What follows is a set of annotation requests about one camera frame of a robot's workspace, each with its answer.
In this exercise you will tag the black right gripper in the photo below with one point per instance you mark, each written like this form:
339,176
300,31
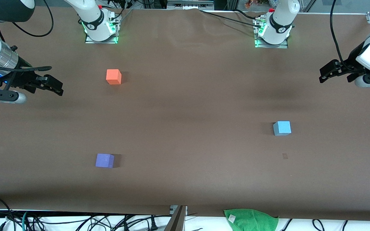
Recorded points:
22,78

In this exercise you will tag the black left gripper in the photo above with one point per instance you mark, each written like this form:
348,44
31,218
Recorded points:
348,65

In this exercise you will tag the blue foam block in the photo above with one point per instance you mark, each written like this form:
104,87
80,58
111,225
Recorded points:
282,127

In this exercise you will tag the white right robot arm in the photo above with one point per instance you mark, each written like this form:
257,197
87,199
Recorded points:
92,19

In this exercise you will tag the orange foam block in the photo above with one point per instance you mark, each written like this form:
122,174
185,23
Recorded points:
113,76

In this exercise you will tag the purple foam block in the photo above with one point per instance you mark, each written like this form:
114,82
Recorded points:
104,160

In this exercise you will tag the brown table cover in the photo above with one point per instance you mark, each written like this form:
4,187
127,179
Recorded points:
185,106

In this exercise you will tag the silver background device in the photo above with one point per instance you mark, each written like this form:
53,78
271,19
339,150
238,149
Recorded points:
189,4

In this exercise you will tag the green cloth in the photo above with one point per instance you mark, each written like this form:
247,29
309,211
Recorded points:
251,219

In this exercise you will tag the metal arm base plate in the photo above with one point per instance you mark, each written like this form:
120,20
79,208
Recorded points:
116,35
258,43

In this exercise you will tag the grey metal post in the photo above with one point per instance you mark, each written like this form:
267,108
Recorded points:
177,219

